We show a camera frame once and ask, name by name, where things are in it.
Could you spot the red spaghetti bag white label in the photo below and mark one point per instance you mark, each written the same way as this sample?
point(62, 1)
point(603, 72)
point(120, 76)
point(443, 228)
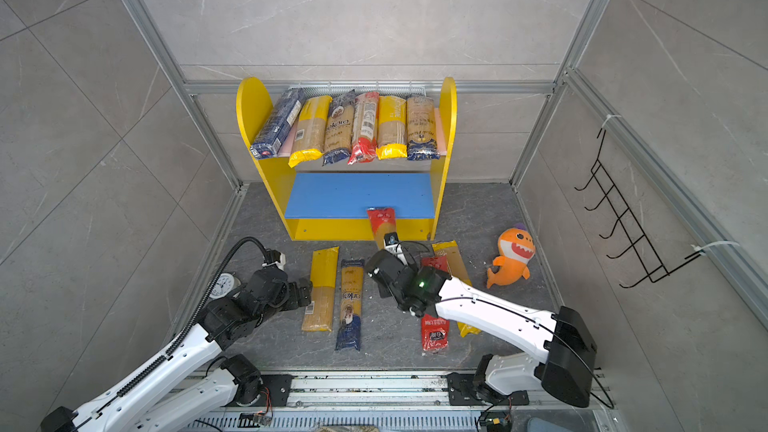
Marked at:
point(364, 128)

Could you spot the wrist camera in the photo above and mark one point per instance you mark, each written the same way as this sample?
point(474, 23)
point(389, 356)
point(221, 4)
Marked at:
point(393, 245)
point(274, 258)

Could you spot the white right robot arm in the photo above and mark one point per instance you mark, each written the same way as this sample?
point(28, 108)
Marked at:
point(557, 351)

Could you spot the yellow shelf with coloured boards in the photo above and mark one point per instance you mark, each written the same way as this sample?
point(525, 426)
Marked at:
point(317, 202)

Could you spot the orange shark plush toy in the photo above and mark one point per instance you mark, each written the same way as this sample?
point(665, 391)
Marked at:
point(516, 248)

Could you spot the yellow top spaghetti bag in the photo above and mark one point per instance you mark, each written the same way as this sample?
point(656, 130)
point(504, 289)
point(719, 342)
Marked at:
point(318, 315)
point(309, 138)

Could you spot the red yellow spaghetti bag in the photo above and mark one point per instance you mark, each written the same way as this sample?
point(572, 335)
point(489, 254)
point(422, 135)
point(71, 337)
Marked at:
point(434, 330)

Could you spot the black wire hook rack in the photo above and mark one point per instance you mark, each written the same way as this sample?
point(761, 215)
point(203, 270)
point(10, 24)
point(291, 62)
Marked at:
point(627, 225)

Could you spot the white wire mesh basket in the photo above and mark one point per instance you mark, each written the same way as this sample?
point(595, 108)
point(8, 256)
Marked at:
point(337, 91)

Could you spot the blue label spaghetti bag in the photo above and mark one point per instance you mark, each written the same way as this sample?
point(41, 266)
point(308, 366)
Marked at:
point(339, 128)

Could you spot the blue bottom spaghetti bag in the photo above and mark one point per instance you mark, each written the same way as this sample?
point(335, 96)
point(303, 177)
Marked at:
point(421, 129)

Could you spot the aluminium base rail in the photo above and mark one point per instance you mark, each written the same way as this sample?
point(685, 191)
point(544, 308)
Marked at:
point(398, 401)

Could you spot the blue gold spaghetti bag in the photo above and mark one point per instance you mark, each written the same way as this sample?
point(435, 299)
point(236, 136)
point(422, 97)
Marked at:
point(350, 323)

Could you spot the dark blue spaghetti box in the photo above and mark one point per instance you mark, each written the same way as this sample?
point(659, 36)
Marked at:
point(274, 133)

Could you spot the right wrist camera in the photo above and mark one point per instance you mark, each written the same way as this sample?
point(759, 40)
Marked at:
point(393, 245)

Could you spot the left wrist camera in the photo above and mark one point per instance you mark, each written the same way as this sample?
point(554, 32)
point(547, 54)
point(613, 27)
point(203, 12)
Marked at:
point(274, 258)

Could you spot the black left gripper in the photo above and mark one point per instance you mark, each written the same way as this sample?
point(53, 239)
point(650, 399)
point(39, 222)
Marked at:
point(296, 300)

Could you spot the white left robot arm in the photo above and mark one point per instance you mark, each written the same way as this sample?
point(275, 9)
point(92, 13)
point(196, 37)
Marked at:
point(190, 376)

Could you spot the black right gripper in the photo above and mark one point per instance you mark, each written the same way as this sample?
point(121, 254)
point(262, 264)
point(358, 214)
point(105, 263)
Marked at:
point(383, 292)

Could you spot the yellow clear spaghetti bag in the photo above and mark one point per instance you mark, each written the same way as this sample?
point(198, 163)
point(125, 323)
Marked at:
point(457, 269)

